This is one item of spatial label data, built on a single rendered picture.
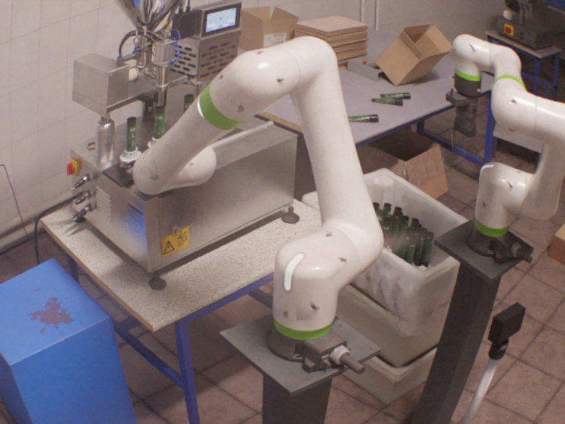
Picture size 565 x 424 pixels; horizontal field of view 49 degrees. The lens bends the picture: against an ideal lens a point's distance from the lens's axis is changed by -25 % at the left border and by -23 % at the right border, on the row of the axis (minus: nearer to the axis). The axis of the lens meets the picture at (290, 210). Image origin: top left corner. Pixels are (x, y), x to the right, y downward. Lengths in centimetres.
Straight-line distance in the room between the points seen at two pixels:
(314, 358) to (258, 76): 59
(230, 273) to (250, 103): 84
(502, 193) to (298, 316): 71
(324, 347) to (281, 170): 88
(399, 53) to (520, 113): 201
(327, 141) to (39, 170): 237
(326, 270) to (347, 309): 126
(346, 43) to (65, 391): 238
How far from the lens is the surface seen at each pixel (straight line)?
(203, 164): 182
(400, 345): 261
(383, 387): 279
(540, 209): 200
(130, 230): 213
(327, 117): 158
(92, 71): 217
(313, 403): 179
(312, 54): 154
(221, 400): 282
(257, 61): 144
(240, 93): 144
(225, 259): 226
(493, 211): 201
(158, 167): 171
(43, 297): 238
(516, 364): 315
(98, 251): 230
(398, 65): 362
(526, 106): 165
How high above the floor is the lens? 201
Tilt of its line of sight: 30 degrees down
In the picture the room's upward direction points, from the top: 3 degrees clockwise
